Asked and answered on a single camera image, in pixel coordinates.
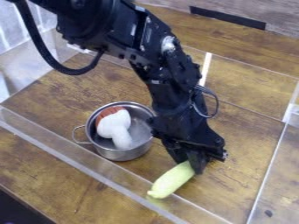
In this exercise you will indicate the stainless steel pot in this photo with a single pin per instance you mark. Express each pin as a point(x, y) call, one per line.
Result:
point(139, 131)

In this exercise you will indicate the plush mushroom toy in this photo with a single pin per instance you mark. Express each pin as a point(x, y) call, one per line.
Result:
point(112, 124)

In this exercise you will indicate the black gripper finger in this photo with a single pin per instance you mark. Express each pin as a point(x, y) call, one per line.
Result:
point(175, 151)
point(198, 159)

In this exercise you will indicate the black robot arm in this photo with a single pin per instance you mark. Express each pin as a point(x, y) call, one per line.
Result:
point(123, 30)

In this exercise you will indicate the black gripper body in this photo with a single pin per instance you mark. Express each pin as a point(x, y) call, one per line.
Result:
point(180, 122)

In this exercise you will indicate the black strip on wall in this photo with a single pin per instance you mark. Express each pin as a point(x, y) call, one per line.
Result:
point(229, 18)

